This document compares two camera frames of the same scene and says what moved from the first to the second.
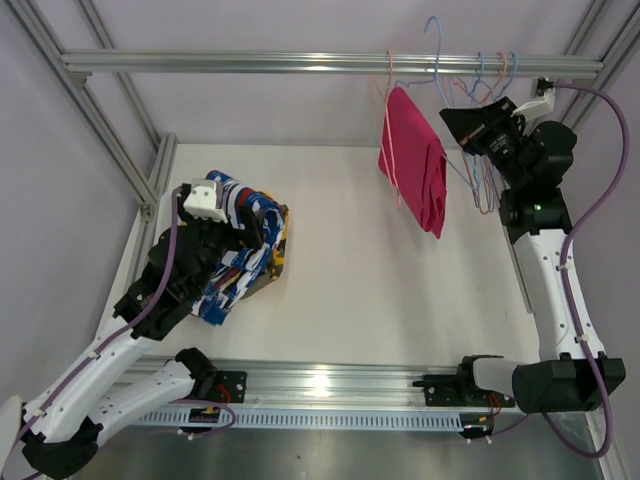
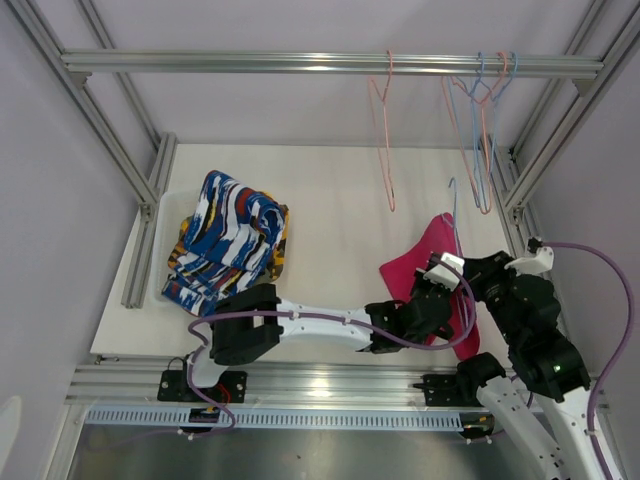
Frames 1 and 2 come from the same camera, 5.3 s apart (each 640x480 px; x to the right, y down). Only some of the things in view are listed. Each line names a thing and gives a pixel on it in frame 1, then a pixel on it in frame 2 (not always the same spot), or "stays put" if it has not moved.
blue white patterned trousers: (241, 266) stays put
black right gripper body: (498, 139) to (489, 282)
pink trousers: (413, 160) to (403, 268)
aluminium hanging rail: (75, 61) stays put
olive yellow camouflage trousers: (276, 267) stays put
